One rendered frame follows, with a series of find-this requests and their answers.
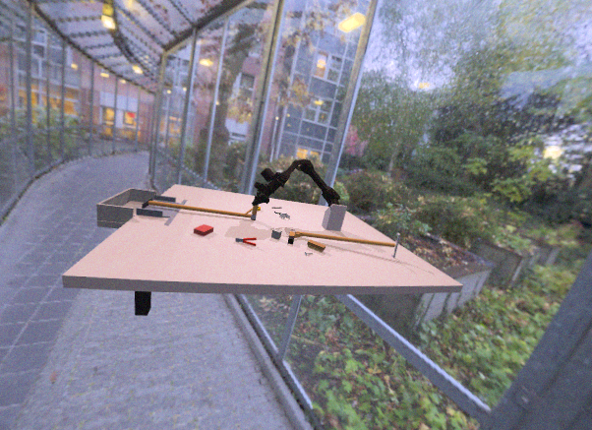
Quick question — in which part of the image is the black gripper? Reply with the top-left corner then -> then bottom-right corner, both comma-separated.
252,184 -> 275,206

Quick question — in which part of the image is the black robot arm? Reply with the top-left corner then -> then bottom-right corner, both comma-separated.
254,159 -> 340,207

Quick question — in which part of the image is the red square tile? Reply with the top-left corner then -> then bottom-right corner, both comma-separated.
194,225 -> 213,237

